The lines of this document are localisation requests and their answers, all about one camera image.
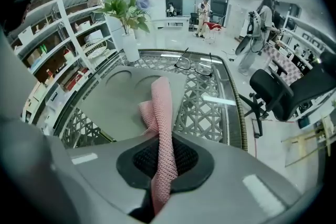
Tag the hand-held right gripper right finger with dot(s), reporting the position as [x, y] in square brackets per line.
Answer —
[231, 186]

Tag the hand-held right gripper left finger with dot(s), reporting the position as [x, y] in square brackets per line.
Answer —
[105, 165]

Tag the grey tray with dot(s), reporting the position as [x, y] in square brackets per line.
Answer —
[110, 107]

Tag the pink cloth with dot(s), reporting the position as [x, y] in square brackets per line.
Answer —
[162, 112]

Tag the red plastic storage bin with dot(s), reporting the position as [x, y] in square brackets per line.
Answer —
[76, 81]

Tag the white shelving unit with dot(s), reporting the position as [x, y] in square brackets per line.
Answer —
[65, 21]

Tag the wicker glass-top coffee table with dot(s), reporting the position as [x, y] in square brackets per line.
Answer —
[202, 112]

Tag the black office chair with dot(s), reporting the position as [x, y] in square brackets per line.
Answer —
[270, 89]

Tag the white ceramic vase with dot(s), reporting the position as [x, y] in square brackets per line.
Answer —
[130, 47]

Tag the black-framed eyeglasses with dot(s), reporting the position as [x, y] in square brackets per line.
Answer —
[181, 67]

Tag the pink checkered table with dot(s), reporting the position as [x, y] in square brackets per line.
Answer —
[283, 63]

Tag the white refrigerator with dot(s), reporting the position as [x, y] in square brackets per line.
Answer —
[113, 31]

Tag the white table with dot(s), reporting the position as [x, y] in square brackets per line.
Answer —
[170, 19]

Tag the artificial flower bouquet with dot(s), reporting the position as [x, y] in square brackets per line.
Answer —
[123, 5]

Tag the red stool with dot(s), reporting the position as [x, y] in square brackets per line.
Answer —
[212, 25]

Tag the person's head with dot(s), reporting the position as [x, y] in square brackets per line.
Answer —
[18, 13]

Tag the white shelf with black devices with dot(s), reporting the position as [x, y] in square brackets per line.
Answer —
[309, 27]

